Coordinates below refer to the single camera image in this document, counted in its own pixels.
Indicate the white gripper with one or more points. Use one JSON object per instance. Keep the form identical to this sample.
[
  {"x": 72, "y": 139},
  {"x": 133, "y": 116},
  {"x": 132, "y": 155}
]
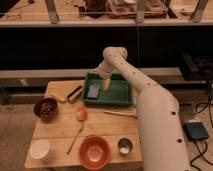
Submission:
[{"x": 103, "y": 73}]

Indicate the grey blue sponge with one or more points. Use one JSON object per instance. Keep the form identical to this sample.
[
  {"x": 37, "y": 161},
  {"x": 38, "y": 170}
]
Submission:
[{"x": 93, "y": 92}]

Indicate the red bowl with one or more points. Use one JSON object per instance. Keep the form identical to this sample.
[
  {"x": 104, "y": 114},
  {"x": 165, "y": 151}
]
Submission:
[{"x": 94, "y": 153}]

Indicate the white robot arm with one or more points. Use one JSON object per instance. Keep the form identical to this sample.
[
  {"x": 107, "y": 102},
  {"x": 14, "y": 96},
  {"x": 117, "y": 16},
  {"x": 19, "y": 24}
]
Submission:
[{"x": 160, "y": 132}]

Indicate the dark bowl with nuts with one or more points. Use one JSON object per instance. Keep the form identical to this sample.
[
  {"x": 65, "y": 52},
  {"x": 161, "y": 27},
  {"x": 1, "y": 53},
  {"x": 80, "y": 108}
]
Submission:
[{"x": 45, "y": 109}]

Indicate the green plastic tray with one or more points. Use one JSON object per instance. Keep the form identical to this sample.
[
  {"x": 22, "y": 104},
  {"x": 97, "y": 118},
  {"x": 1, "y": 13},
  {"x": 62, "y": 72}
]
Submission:
[{"x": 118, "y": 94}]

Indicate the black wooden brush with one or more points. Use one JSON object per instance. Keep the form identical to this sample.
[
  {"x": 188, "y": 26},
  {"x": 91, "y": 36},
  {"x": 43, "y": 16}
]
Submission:
[{"x": 74, "y": 94}]

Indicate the orange head spoon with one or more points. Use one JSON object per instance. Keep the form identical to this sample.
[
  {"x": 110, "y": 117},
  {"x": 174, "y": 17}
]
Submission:
[{"x": 81, "y": 116}]

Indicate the yellow corn toy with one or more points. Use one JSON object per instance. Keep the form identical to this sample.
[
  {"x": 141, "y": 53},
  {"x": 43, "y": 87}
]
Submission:
[{"x": 58, "y": 98}]

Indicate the small metal cup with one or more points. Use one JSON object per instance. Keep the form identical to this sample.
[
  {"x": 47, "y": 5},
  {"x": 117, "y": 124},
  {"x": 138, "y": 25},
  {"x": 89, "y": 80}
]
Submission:
[{"x": 125, "y": 146}]

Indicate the black foot pedal box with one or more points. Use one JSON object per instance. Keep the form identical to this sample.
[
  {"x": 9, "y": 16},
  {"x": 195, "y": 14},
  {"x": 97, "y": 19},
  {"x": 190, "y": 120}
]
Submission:
[{"x": 195, "y": 131}]

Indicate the wooden handled utensil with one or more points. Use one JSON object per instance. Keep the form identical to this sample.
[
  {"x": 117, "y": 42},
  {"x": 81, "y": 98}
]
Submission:
[{"x": 120, "y": 113}]

